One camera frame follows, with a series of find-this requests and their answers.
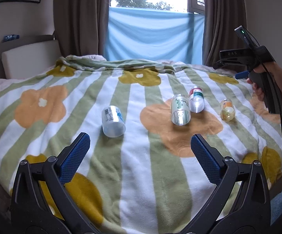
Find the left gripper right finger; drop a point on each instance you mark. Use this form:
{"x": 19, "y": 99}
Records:
{"x": 240, "y": 202}

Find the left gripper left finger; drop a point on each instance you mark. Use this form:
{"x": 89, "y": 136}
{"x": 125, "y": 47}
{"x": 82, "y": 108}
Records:
{"x": 40, "y": 203}

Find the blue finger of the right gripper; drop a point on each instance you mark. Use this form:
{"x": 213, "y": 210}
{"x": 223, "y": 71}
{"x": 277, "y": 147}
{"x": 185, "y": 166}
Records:
{"x": 242, "y": 75}

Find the red label plastic cup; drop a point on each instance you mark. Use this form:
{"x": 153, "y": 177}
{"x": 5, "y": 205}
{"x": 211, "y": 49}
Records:
{"x": 196, "y": 100}

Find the orange label plastic cup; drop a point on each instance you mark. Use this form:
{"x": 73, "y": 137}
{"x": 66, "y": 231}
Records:
{"x": 227, "y": 110}

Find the green label plastic cup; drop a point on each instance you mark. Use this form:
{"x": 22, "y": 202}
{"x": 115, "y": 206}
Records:
{"x": 180, "y": 112}

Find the blue label plastic cup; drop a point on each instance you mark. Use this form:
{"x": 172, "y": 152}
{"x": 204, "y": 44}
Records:
{"x": 112, "y": 122}

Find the person's right hand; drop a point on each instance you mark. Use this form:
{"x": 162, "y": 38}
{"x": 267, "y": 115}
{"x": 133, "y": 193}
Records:
{"x": 275, "y": 70}

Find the right brown curtain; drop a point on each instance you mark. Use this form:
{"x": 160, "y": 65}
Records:
{"x": 221, "y": 18}

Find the brown curtain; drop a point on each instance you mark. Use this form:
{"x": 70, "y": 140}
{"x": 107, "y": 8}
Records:
{"x": 81, "y": 26}
{"x": 221, "y": 18}

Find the light blue hanging cloth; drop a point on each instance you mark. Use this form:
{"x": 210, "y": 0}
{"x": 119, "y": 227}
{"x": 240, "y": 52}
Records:
{"x": 154, "y": 35}

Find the striped floral blanket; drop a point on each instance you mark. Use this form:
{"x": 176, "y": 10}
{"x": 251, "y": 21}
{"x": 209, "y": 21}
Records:
{"x": 147, "y": 180}

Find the grey headboard shelf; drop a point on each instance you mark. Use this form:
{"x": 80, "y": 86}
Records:
{"x": 9, "y": 46}

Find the white headboard cushion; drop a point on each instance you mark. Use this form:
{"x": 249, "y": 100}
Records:
{"x": 30, "y": 60}

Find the blue toy on shelf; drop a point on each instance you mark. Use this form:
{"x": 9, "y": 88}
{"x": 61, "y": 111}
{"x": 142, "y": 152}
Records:
{"x": 10, "y": 37}

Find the left brown curtain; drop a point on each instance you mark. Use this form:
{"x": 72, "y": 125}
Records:
{"x": 81, "y": 26}

